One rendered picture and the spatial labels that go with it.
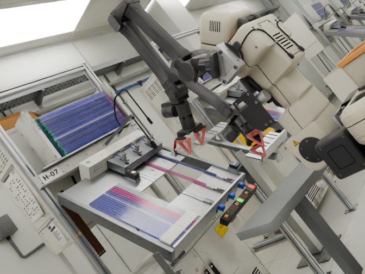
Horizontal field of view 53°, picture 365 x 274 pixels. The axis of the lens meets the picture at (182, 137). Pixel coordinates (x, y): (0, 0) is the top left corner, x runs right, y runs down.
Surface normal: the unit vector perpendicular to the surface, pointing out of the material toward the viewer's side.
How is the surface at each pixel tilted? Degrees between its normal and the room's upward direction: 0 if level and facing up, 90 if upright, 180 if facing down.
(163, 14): 90
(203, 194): 47
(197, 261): 90
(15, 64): 90
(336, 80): 90
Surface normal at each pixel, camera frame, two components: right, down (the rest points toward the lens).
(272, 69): -0.57, 0.40
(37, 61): 0.56, -0.48
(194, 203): 0.00, -0.88
